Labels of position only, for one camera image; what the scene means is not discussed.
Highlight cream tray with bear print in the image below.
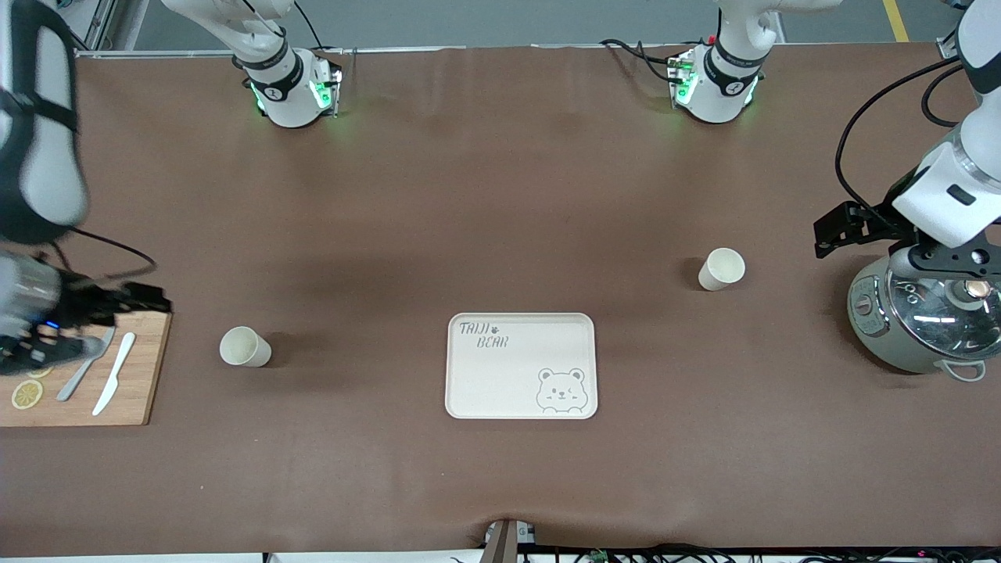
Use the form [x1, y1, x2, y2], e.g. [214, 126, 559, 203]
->
[445, 313, 599, 421]

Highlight black left arm base cables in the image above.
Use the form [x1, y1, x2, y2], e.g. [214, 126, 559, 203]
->
[598, 38, 683, 84]

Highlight bamboo cutting board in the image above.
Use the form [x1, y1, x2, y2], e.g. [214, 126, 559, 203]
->
[0, 311, 173, 427]

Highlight white plastic knife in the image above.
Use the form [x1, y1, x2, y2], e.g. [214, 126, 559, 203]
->
[92, 332, 137, 417]

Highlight grey plastic knife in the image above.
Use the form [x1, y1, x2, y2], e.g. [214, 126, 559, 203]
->
[57, 325, 117, 403]

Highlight white plastic cup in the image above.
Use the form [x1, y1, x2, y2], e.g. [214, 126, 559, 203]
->
[220, 326, 273, 368]
[698, 247, 746, 292]

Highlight short black left arm cable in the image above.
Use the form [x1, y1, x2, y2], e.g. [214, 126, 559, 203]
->
[920, 64, 967, 129]

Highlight long black left arm cable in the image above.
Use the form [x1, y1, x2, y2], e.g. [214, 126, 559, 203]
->
[834, 56, 964, 224]

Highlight brown table cover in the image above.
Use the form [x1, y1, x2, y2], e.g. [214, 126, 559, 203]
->
[0, 43, 1001, 558]

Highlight aluminium frame profile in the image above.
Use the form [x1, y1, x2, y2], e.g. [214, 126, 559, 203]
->
[59, 0, 149, 54]

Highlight black right arm base cable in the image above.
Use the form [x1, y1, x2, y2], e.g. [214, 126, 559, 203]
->
[293, 0, 328, 52]

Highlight glass cooker lid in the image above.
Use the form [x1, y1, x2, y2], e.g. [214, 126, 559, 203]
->
[880, 262, 1001, 362]

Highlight grey-green electric cooker pot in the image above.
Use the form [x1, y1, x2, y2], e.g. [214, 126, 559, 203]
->
[847, 252, 1001, 384]

